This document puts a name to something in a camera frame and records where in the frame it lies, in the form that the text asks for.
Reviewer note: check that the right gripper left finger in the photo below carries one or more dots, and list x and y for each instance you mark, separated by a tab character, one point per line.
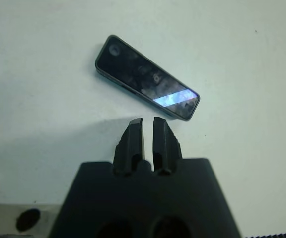
130	148

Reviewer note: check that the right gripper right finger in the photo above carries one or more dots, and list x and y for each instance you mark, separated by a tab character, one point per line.
165	148

